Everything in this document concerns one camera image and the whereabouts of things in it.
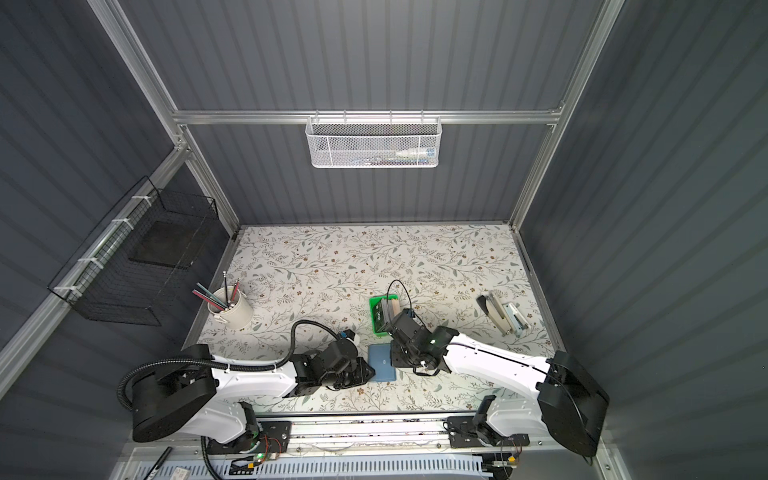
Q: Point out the white tube in basket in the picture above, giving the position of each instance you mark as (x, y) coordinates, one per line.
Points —
(418, 154)

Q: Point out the stack of cards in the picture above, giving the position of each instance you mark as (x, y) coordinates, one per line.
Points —
(387, 309)

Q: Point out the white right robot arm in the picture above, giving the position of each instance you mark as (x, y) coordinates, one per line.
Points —
(559, 397)

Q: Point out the blue leather card holder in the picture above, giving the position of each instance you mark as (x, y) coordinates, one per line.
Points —
(379, 358)

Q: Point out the beige black stapler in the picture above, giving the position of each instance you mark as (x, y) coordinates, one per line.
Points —
(495, 312)

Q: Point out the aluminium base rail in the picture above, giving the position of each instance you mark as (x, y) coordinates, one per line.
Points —
(395, 433)

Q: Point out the green pencil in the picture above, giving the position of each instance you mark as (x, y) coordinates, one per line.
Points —
(204, 294)

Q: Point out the red pencil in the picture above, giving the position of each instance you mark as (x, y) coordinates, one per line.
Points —
(233, 300)

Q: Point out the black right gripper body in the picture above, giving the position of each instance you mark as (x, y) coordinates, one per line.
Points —
(403, 356)

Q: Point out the black pen on base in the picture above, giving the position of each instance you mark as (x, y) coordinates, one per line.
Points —
(158, 464)

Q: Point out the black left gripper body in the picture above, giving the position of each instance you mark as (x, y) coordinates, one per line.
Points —
(355, 376)

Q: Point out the white mesh wall basket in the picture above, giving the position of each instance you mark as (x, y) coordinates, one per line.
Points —
(358, 143)

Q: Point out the white pencil cup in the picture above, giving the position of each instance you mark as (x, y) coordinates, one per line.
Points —
(233, 318)

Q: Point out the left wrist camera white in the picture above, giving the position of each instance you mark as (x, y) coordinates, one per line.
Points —
(350, 335)

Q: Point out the black wire basket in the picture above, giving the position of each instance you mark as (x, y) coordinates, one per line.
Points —
(132, 271)

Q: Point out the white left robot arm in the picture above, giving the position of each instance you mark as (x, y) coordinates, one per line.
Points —
(202, 394)

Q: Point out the green plastic card tray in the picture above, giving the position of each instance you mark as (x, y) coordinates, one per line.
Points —
(378, 328)

